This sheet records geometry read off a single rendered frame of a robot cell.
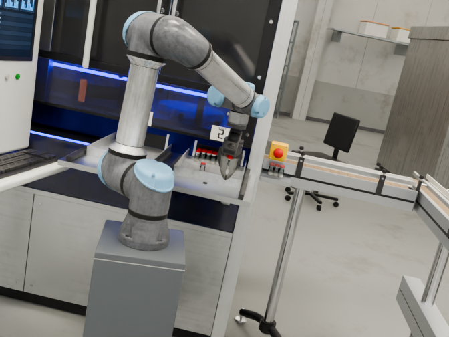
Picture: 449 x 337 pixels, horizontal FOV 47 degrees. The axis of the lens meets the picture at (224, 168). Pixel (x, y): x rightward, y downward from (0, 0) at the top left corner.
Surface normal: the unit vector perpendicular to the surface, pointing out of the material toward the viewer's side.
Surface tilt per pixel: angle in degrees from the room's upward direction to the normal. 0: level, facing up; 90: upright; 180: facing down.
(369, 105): 90
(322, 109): 90
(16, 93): 90
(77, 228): 90
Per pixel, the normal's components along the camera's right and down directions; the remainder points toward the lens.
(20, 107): 0.94, 0.25
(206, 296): -0.11, 0.22
